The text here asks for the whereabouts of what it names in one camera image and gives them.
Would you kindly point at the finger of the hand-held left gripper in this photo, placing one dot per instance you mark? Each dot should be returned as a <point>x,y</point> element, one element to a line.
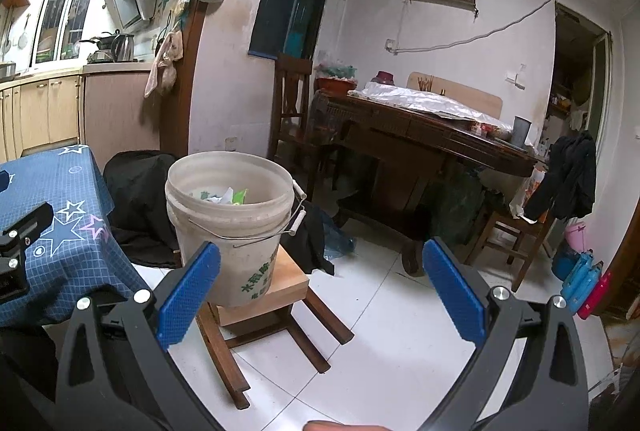
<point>20,236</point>
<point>5,181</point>

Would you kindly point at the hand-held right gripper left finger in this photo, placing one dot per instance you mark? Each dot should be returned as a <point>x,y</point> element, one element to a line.
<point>187,296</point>

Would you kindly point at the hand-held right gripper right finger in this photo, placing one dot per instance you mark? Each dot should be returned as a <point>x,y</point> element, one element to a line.
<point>455,291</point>

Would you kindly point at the white plastic bucket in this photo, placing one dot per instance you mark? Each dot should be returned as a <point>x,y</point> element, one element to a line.
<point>240,256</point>

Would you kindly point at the green packet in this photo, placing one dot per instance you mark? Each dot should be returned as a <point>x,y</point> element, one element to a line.
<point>238,197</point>

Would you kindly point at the person's right hand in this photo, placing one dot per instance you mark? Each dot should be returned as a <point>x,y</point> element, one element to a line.
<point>345,427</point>

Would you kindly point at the wooden chair with jacket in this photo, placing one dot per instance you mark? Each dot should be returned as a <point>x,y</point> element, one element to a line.
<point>505,241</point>

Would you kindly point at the beige kitchen base cabinets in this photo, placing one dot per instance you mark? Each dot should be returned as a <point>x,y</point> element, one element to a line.
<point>55,111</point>

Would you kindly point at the wooden stool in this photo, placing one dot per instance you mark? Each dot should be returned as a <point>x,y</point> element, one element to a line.
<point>285,281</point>

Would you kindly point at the black cloth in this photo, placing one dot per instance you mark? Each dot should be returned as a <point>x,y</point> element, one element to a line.
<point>135,191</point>

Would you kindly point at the blue plastic bottles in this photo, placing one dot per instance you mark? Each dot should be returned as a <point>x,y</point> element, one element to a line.
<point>582,281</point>

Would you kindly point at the blue plastic bag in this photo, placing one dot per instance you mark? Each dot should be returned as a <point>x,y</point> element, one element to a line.
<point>339,236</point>

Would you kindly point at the pink plastic container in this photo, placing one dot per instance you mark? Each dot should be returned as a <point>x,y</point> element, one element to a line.
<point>576,236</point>

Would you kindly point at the red plastic bottle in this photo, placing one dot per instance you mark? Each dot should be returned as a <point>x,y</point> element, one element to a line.
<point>597,296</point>

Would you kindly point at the dark wooden dining table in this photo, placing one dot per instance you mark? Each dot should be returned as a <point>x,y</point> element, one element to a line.
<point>425,146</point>

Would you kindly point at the black jacket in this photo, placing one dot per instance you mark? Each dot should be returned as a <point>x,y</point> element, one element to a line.
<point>565,176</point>

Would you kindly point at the gas stove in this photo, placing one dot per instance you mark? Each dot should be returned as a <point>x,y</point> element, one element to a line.
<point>110,57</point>

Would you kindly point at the black wok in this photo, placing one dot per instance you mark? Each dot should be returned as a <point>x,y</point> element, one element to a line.
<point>102,41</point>

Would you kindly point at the grey cup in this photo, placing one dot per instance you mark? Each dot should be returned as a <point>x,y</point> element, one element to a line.
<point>521,131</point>

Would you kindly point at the steel kettle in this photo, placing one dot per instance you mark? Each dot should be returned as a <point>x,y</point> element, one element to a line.
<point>123,47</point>

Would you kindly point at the kitchen window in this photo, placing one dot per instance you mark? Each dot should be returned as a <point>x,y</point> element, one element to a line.
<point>70,11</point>

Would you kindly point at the clear plastic table sheet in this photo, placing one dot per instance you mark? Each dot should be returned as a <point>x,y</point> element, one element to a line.
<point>425,103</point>

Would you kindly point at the light wooden board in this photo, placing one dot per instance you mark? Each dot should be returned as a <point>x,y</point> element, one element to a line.
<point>470,93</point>

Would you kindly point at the hanging plastic bags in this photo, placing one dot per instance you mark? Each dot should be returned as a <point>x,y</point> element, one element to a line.
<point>165,61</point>

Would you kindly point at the dark wooden chair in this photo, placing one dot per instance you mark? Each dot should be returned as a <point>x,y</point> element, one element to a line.
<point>292,111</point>

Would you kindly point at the red bowl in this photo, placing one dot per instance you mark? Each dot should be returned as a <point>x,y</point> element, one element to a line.
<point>385,78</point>

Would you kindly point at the white wall socket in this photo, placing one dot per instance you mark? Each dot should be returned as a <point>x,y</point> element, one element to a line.
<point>231,143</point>

